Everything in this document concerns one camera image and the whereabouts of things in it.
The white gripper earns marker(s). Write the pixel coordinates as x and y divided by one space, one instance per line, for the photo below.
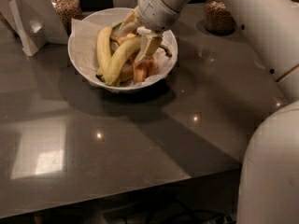
153 13

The long yellow banana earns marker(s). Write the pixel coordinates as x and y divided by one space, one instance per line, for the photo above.
155 56

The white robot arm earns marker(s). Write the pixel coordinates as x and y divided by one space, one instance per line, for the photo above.
268 190

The white bowl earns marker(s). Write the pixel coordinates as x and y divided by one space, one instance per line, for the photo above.
90 22

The orange ripe banana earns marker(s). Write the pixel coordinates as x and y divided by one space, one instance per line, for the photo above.
151 67
129 46

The left yellow banana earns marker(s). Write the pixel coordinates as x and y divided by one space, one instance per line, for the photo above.
103 47

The small yellow banana underneath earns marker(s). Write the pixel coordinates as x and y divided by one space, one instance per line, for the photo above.
125 75

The white paper liner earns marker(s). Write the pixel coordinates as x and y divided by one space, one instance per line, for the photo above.
82 50

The glass jar right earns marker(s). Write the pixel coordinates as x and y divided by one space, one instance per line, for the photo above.
217 19

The glass jar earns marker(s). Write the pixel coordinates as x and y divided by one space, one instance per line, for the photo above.
217 19
67 10

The glass jar left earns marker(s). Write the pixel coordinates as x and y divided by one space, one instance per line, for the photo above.
67 10

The white paper bag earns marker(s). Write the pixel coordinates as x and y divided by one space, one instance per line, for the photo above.
35 21

